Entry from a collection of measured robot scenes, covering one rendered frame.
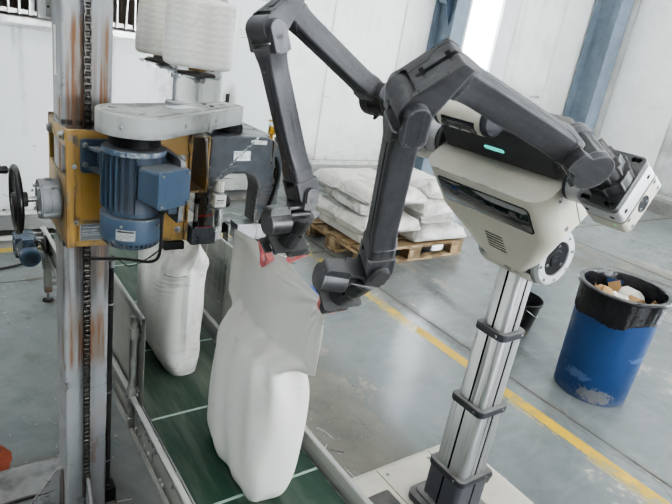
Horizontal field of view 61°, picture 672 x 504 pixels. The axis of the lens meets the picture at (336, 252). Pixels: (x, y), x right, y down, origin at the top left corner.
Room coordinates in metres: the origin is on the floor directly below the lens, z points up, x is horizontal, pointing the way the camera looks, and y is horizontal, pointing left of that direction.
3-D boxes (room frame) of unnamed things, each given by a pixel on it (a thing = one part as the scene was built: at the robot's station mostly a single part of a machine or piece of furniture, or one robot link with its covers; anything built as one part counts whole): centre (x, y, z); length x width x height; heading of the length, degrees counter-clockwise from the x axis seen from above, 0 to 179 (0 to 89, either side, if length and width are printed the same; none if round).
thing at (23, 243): (2.77, 1.63, 0.35); 0.30 x 0.15 x 0.15; 38
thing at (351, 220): (4.49, -0.30, 0.32); 0.66 x 0.43 x 0.15; 130
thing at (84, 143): (1.38, 0.60, 1.27); 0.12 x 0.09 x 0.09; 128
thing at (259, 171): (1.78, 0.40, 1.21); 0.30 x 0.25 x 0.30; 38
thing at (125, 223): (1.34, 0.52, 1.21); 0.15 x 0.15 x 0.25
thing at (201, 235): (1.61, 0.42, 1.04); 0.08 x 0.06 x 0.05; 128
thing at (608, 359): (2.91, -1.58, 0.32); 0.51 x 0.48 x 0.65; 128
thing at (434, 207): (4.87, -0.76, 0.44); 0.68 x 0.44 x 0.15; 128
